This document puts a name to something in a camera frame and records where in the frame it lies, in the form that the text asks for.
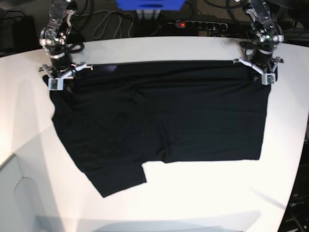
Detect white cable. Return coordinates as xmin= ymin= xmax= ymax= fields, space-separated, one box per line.
xmin=93 ymin=9 xmax=136 ymax=39

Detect black box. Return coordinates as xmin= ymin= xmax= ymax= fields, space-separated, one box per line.
xmin=12 ymin=16 xmax=39 ymax=47

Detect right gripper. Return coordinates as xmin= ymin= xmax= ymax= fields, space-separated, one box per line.
xmin=39 ymin=62 xmax=93 ymax=93

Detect black T-shirt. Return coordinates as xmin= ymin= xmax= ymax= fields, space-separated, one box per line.
xmin=50 ymin=60 xmax=271 ymax=197

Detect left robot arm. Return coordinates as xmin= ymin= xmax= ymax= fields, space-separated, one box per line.
xmin=233 ymin=0 xmax=284 ymax=86

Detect black power strip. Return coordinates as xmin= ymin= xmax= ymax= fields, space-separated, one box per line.
xmin=166 ymin=19 xmax=270 ymax=38

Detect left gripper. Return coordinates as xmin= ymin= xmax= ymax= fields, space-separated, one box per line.
xmin=233 ymin=56 xmax=284 ymax=83

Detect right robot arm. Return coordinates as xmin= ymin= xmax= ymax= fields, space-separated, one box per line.
xmin=39 ymin=0 xmax=93 ymax=92

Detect blue plastic box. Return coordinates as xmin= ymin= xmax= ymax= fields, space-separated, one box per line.
xmin=116 ymin=0 xmax=185 ymax=11

